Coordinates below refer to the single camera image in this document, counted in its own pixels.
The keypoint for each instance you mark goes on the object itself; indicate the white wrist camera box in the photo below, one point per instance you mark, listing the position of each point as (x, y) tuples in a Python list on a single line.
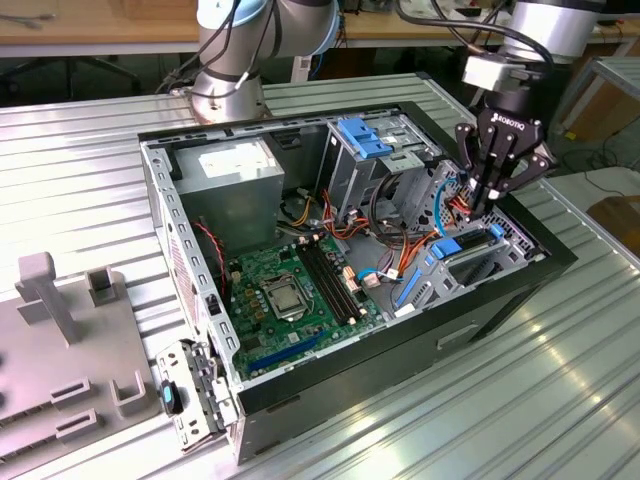
[(485, 72)]

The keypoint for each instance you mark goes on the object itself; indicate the blue plastic drive latch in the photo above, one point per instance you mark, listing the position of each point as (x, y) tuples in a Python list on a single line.
[(370, 147)]

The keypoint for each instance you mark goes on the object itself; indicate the silver optical drive cage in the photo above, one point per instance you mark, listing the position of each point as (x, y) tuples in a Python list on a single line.
[(350, 175)]

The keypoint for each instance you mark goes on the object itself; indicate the blue expansion slot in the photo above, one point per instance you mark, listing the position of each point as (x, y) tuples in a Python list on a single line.
[(290, 352)]

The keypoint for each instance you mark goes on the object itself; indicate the black case fan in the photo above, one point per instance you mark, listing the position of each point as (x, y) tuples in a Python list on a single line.
[(212, 260)]

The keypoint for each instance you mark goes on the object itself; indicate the hard disk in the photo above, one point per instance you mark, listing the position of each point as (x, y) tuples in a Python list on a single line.
[(445, 249)]

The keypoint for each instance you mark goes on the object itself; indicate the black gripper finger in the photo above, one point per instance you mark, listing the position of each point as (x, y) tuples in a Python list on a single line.
[(465, 150), (540, 162)]

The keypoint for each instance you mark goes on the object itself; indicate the silver expansion card retainer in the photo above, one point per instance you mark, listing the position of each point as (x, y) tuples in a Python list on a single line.
[(180, 425)]

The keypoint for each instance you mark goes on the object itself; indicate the grey metal disk bay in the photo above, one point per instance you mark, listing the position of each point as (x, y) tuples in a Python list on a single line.
[(434, 282)]

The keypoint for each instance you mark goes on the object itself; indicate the green motherboard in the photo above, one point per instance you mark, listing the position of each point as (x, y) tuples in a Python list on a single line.
[(270, 332)]

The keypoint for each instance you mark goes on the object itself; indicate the brown cardboard box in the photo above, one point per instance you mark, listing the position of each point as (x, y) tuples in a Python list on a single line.
[(600, 117), (620, 220)]

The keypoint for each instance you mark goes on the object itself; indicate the black open PC case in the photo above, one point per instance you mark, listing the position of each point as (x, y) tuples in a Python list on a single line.
[(350, 380)]

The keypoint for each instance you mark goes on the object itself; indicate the grey parts rack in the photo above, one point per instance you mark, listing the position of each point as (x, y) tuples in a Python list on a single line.
[(50, 350)]

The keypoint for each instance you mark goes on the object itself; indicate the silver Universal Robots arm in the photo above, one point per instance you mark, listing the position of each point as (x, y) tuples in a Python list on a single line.
[(225, 95)]

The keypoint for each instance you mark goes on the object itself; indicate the grey power supply unit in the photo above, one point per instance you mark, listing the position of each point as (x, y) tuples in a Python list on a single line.
[(225, 200)]

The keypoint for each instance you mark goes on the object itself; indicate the grey metal frame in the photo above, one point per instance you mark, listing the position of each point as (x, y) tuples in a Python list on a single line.
[(617, 62)]

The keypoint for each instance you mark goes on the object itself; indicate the wooden desk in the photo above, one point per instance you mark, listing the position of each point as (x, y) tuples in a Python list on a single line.
[(100, 30), (380, 30)]

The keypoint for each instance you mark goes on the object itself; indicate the black RAM slot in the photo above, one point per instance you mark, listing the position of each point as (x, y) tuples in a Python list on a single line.
[(329, 283), (336, 280), (342, 277), (323, 286)]

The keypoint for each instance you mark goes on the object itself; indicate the CPU socket with silver CPU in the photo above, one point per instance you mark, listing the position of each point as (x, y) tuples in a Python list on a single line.
[(284, 300)]

